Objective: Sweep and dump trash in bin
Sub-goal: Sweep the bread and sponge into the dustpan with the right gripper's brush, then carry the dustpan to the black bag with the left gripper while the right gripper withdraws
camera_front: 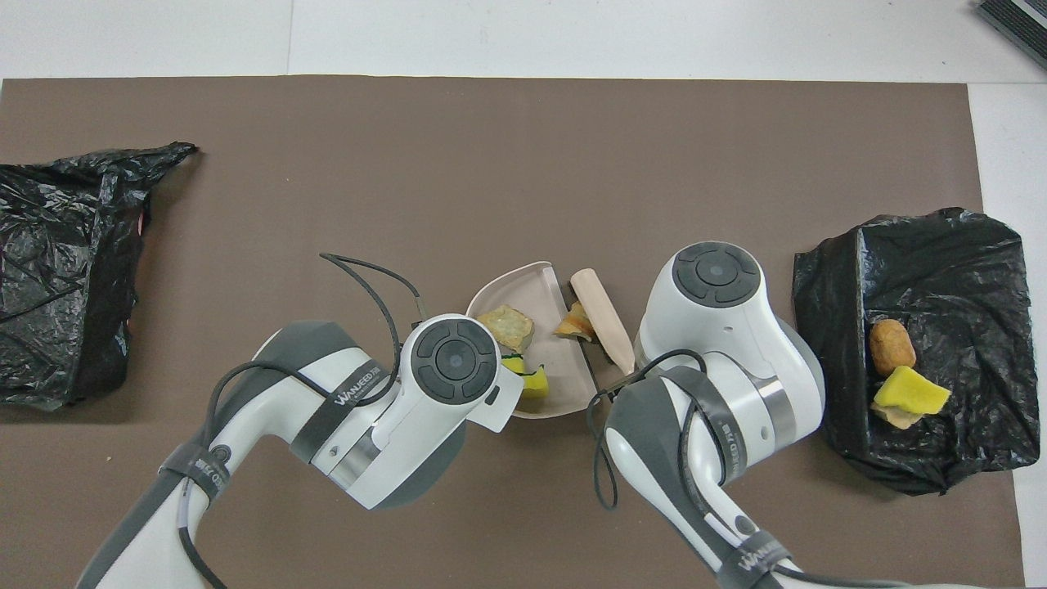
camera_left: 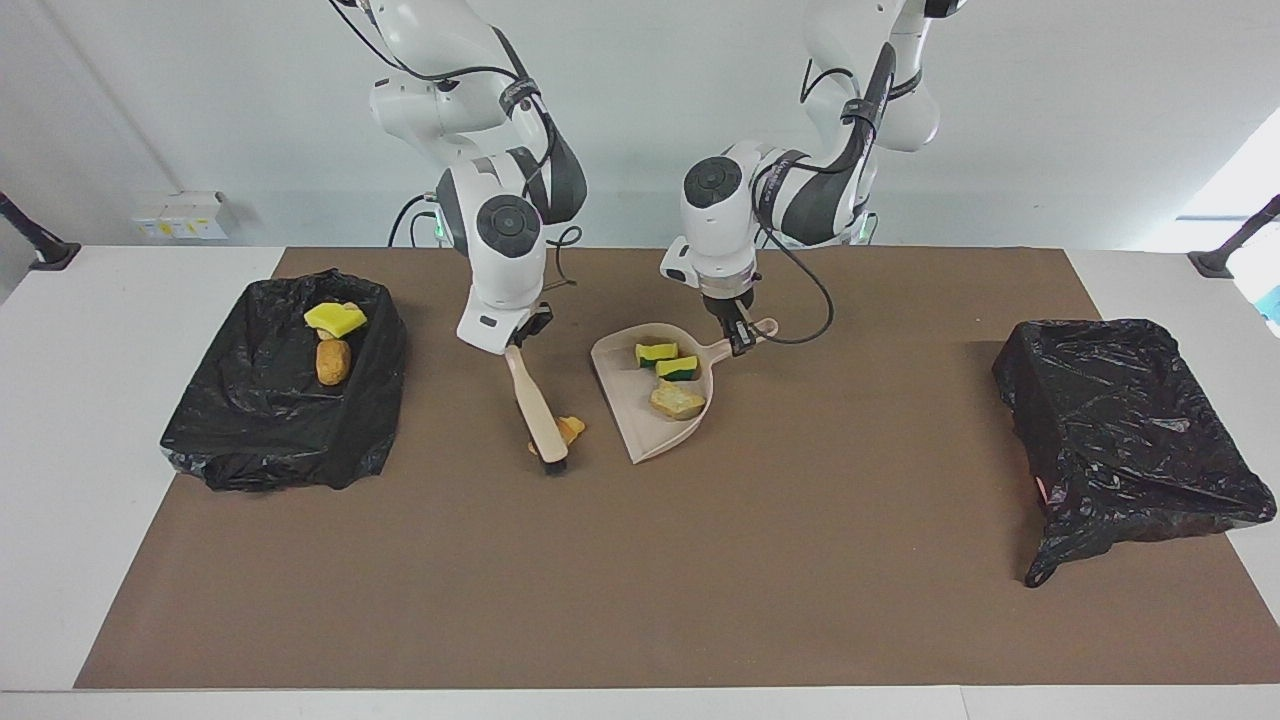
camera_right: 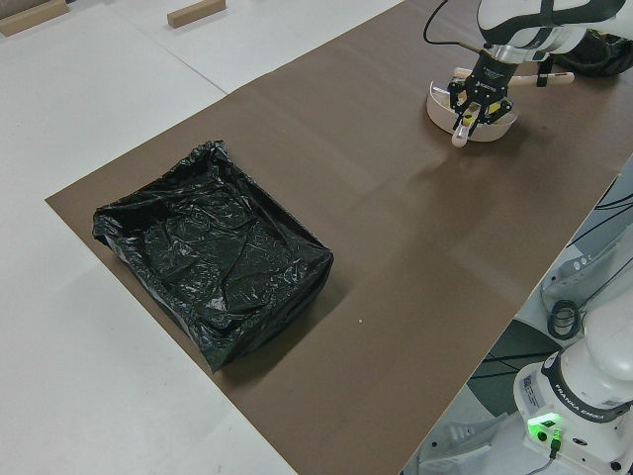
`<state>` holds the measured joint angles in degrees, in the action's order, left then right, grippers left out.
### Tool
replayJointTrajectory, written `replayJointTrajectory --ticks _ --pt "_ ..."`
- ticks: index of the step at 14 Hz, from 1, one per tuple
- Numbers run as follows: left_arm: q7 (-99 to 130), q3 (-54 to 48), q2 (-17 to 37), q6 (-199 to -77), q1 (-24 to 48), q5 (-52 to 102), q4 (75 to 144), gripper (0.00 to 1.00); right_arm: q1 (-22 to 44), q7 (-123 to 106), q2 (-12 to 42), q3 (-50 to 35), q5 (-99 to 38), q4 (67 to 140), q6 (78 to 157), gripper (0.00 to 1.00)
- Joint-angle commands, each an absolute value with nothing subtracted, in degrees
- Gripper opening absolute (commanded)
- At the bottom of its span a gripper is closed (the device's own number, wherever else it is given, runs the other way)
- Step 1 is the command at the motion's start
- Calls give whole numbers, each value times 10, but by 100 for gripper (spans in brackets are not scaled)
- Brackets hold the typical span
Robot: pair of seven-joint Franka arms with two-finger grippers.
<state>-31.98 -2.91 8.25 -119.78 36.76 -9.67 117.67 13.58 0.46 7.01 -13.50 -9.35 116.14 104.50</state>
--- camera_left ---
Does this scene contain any beige brush with black bristles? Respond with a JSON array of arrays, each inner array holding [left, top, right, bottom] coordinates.
[[503, 343, 572, 477]]

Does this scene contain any black clamp stand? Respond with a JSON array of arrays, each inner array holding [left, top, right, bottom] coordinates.
[[0, 190, 82, 272], [1188, 195, 1280, 279]]

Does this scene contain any brown paper table mat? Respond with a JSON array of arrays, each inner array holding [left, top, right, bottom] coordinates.
[[75, 247, 1280, 689]]

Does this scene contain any white wall socket box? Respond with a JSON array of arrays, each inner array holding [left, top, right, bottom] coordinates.
[[130, 190, 229, 242]]

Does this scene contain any pale beige bread chunk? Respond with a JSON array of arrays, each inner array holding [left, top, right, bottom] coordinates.
[[649, 380, 708, 422]]

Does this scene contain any black right base power cable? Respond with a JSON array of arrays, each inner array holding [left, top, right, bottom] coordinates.
[[388, 195, 441, 248]]

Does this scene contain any brown oval bread roll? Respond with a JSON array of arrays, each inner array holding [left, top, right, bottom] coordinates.
[[315, 338, 353, 387]]

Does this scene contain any black bag lined bin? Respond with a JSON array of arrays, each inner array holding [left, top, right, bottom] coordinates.
[[160, 268, 408, 493], [992, 318, 1278, 589]]

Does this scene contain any beige plastic dustpan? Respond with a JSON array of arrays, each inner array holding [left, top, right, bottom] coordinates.
[[590, 318, 780, 466]]

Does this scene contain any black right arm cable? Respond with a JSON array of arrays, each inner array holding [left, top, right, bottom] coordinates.
[[330, 0, 588, 293]]

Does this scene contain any wavy yellow sponge piece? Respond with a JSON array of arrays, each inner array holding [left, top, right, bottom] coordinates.
[[303, 300, 369, 339]]

